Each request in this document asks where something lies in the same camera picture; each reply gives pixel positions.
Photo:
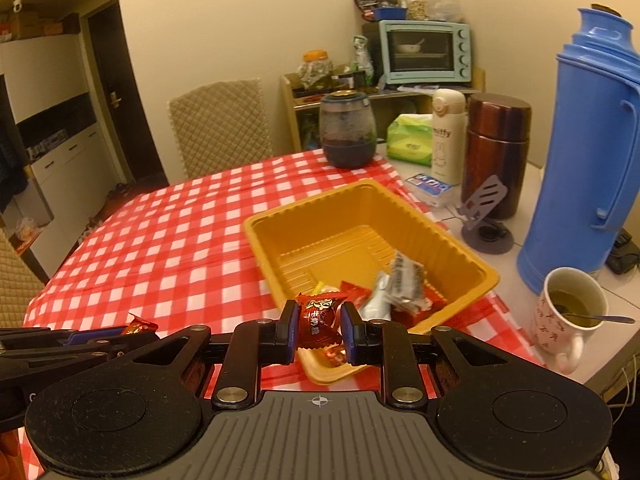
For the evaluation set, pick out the wooden shelf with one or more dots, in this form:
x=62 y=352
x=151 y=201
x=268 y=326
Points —
x=292 y=110

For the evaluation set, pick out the blue thermos jug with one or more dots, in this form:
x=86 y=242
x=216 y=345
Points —
x=575 y=160

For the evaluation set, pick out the red white label snack packet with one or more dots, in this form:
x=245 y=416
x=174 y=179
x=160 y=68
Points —
x=425 y=307

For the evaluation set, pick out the white cabinet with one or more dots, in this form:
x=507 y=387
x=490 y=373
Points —
x=60 y=150

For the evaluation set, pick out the light blue toaster oven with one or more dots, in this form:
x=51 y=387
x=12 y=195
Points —
x=425 y=52

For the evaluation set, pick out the white bowl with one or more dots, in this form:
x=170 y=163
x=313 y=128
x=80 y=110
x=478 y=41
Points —
x=410 y=46

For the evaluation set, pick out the silver green snack packet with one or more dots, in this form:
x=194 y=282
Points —
x=377 y=297

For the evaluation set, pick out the yellow green candy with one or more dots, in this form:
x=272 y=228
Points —
x=325 y=288

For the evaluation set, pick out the yellow plastic tray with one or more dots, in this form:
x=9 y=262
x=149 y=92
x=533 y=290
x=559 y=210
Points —
x=320 y=240

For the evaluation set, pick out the black charger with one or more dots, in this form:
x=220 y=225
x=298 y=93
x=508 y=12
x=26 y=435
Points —
x=625 y=255

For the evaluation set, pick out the white patterned mug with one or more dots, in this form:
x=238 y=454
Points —
x=557 y=340

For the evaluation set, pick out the white thermos bottle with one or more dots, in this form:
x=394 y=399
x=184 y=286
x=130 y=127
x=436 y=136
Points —
x=448 y=135

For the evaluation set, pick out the red gold small candy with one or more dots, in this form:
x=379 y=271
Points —
x=141 y=325

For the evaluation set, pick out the orange lid plastic jar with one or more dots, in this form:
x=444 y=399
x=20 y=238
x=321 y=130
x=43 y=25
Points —
x=316 y=70

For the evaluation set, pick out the beige quilted chair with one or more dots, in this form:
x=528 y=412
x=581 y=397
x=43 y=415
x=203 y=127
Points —
x=220 y=130
x=17 y=280

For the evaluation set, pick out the brown metal thermos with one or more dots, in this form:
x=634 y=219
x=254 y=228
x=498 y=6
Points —
x=495 y=150

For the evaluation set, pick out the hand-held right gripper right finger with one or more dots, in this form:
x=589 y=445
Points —
x=351 y=335

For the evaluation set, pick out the green white bag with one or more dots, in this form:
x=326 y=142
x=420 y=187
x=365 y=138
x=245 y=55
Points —
x=364 y=60

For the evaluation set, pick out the dark glass jar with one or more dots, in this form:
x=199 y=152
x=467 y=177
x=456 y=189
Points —
x=347 y=130

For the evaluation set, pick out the green tissue pack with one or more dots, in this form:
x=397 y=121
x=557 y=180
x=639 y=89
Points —
x=410 y=140

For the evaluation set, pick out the metal spoon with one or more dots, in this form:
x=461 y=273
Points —
x=605 y=318

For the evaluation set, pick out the black silver snack packet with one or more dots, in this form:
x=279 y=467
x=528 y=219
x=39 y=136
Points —
x=406 y=277

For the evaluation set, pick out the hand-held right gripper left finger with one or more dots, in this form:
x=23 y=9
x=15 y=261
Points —
x=288 y=332

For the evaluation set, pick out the grey phone stand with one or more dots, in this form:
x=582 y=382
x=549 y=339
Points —
x=487 y=220

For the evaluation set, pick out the blue white small box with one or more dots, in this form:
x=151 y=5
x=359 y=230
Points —
x=430 y=190

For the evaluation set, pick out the dark door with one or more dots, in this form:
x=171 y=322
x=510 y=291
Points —
x=125 y=95

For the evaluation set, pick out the red checked tablecloth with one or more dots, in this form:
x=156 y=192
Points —
x=175 y=240

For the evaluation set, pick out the blue tub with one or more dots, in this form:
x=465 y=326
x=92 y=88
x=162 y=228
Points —
x=390 y=14

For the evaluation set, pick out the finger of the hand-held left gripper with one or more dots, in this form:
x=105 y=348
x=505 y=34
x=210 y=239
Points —
x=100 y=352
x=95 y=336

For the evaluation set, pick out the dark red small candy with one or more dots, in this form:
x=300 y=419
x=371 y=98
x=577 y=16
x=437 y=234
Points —
x=320 y=320

